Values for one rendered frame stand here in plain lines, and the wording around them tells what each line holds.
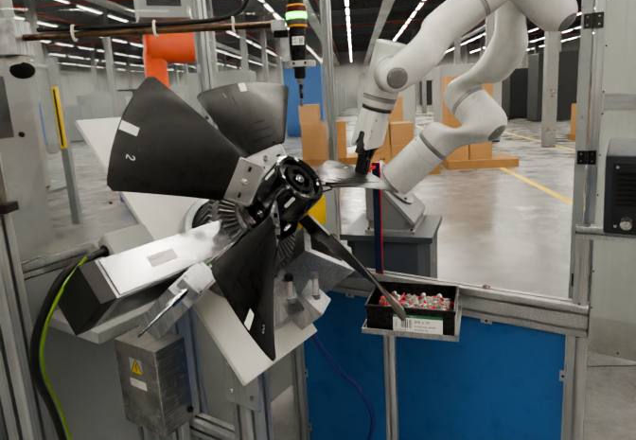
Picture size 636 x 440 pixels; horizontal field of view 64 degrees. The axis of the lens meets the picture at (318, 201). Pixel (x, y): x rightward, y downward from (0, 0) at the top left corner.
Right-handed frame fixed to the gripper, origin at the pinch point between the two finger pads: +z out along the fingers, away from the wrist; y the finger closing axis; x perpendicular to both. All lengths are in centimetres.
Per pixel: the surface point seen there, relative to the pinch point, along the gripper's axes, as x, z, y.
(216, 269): 11, 4, 64
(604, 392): 85, 98, -125
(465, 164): -163, 160, -752
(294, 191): 4.3, -1.4, 36.8
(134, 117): -19, -11, 57
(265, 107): -18.7, -11.3, 20.5
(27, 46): -57, -15, 55
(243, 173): -6.7, -1.8, 39.7
